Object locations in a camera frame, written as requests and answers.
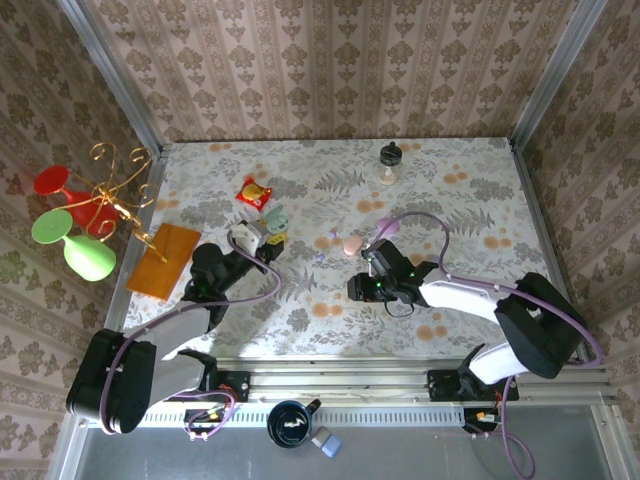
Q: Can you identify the mint green charging case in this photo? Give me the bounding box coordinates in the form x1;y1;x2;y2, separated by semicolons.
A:
260;201;292;235

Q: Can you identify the orange wooden base board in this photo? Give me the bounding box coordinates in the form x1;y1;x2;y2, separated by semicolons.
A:
125;222;203;302

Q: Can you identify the red snack packet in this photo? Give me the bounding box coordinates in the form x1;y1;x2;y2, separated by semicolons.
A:
234;175;274;213

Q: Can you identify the glass jar black lid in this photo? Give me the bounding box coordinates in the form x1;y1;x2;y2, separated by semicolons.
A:
377;141;404;187

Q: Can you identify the green plastic wine glass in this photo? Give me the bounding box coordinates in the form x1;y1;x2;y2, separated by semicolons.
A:
31;208;118;282

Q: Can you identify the black mug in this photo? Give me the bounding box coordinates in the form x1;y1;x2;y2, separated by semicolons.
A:
266;398;323;450

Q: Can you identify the grey metal shelf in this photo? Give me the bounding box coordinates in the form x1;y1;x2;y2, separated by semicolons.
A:
49;404;634;480

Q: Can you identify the red plastic wine glass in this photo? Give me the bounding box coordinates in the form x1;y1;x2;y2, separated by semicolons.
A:
33;164;121;236

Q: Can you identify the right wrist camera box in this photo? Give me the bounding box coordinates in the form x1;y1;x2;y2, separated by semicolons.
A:
362;238;404;276

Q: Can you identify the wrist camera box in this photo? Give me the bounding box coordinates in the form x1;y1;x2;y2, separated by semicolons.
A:
362;238;404;276
228;218;270;250

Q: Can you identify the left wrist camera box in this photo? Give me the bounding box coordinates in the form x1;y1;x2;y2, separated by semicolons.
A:
228;218;270;250

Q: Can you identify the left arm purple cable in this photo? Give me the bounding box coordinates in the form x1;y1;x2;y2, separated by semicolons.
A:
99;227;284;442

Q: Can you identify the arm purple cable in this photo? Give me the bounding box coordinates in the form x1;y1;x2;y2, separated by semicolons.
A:
99;227;284;442
367;210;606;480

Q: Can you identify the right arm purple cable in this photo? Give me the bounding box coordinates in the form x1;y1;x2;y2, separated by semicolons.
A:
367;210;606;480

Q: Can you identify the wide aluminium frame rail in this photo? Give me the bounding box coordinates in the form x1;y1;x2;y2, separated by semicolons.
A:
69;355;619;407

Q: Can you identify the aluminium frame side rail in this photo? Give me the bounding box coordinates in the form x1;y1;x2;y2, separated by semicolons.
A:
507;137;601;365
92;143;171;366

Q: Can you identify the white slotted cable duct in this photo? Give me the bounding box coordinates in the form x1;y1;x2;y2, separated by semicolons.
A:
137;405;469;430

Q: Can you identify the gold wire glass stand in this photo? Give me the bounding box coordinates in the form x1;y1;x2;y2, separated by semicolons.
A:
89;142;169;265

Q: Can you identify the black cable connector block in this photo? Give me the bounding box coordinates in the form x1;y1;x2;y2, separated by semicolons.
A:
183;407;227;442
462;407;504;436

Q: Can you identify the aluminium frame post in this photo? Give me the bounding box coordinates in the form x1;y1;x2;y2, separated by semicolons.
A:
508;0;610;147
57;0;166;159

